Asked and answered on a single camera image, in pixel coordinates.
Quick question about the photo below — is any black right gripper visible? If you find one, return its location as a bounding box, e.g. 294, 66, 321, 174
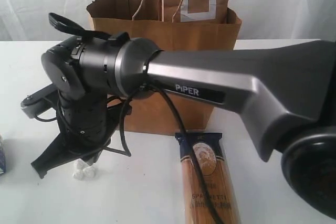
31, 94, 118, 179

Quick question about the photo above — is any white pebble candy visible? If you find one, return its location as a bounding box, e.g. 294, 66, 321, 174
73, 159, 86, 170
72, 169, 84, 180
82, 166, 97, 179

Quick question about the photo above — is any blue white milk carton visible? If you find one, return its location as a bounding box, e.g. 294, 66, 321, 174
0, 137, 6, 175

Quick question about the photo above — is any brown paper shopping bag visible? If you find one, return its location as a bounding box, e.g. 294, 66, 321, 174
87, 0, 242, 135

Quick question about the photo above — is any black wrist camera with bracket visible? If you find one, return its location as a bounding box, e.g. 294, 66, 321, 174
20, 84, 59, 122

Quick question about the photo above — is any spaghetti packet dark blue top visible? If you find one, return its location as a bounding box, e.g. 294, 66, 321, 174
175, 132, 241, 223

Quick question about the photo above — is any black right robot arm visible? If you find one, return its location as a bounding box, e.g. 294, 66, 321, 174
31, 13, 335, 218

